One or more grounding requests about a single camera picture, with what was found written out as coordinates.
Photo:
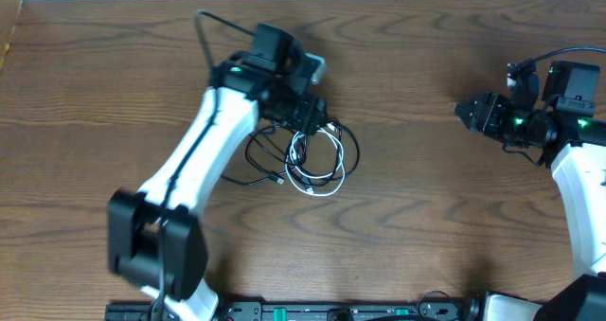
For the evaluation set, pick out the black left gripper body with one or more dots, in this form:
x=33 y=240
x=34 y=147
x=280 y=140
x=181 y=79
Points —
x=310 y=115

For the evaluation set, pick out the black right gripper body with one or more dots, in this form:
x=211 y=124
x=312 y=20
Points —
x=486 y=115

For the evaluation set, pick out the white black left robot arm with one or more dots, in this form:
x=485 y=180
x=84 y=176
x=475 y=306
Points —
x=154 y=237

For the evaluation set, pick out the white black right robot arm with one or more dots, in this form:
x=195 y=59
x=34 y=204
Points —
x=558 y=119

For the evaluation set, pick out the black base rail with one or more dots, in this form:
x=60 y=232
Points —
x=432 y=309

